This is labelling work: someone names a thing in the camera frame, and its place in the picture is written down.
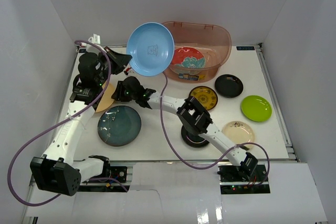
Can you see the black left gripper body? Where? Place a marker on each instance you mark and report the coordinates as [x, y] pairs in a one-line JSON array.
[[115, 57]]

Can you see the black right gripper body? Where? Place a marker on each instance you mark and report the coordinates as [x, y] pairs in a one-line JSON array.
[[128, 96]]

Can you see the yellow-orange plastic plate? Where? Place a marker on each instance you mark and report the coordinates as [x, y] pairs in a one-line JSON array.
[[106, 100]]

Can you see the light blue plastic plate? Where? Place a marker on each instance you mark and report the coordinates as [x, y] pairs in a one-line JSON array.
[[151, 46]]

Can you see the red floral ceramic plate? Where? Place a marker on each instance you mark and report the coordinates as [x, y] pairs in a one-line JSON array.
[[188, 57]]

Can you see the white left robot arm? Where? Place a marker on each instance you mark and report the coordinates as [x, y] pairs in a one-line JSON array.
[[57, 171]]

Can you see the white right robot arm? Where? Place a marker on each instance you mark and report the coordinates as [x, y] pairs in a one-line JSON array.
[[194, 117]]

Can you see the translucent pink plastic bin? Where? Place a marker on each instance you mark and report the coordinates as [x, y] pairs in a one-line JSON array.
[[213, 41]]

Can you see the dark teal ceramic plate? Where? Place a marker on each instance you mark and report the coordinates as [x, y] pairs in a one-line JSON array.
[[119, 126]]

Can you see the yellow patterned black plate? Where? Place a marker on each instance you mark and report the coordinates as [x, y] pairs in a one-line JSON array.
[[206, 96]]

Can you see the black glossy plate front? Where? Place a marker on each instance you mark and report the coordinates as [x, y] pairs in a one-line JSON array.
[[194, 141]]

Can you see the black plate rear right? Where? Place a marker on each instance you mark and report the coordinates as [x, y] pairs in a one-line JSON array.
[[229, 86]]

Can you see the beige ceramic plate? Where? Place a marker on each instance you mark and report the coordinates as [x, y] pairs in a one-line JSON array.
[[239, 132]]

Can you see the right blue corner label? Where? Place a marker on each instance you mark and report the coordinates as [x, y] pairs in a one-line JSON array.
[[243, 48]]

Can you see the lime green plate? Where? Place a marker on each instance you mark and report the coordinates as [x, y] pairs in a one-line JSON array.
[[256, 108]]

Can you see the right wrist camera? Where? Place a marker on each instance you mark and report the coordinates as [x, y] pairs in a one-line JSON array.
[[127, 70]]

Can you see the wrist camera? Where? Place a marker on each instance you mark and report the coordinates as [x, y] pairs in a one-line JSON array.
[[94, 41], [127, 70]]

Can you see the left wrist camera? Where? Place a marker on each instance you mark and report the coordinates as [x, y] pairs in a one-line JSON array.
[[94, 41]]

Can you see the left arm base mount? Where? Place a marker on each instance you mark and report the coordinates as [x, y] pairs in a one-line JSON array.
[[117, 172]]

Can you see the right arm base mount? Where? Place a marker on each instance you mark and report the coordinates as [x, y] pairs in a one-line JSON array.
[[229, 173]]

